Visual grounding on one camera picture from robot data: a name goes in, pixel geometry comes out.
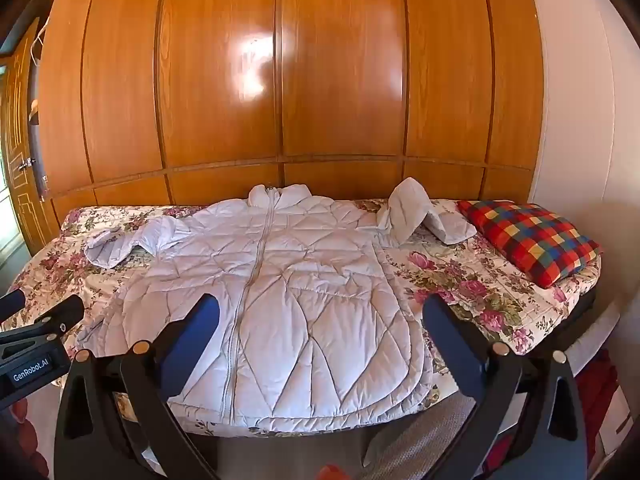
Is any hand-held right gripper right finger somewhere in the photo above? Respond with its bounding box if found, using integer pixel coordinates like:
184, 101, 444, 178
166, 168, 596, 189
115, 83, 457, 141
395, 292, 587, 480

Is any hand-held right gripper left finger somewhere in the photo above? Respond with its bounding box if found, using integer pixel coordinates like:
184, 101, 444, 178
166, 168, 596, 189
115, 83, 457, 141
54, 292, 221, 480

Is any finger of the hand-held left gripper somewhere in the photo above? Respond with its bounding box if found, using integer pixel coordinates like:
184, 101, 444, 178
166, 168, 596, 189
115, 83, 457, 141
0, 287, 27, 323
0, 294, 86, 357

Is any white quilted jacket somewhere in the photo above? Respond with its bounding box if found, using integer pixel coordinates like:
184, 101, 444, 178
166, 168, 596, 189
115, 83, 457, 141
82, 176, 478, 433

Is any floral bedspread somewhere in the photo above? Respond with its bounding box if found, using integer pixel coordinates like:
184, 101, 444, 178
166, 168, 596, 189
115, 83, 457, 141
0, 199, 603, 436

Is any grey rug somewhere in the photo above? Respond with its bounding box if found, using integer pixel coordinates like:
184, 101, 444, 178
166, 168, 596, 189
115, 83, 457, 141
357, 394, 483, 480

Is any plaid pillow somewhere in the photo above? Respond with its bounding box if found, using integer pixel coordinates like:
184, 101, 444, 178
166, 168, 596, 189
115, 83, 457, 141
456, 200, 602, 289

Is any dark bed base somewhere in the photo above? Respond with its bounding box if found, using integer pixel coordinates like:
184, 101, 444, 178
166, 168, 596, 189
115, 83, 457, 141
520, 260, 602, 366

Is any red cloth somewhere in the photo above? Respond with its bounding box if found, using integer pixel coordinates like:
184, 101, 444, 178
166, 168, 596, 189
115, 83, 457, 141
575, 350, 628, 428

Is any wooden door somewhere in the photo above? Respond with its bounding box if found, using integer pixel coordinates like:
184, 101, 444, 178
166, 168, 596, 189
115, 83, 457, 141
0, 35, 57, 257

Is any wooden wardrobe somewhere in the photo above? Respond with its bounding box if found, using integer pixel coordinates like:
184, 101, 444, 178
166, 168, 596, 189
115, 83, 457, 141
37, 0, 546, 207

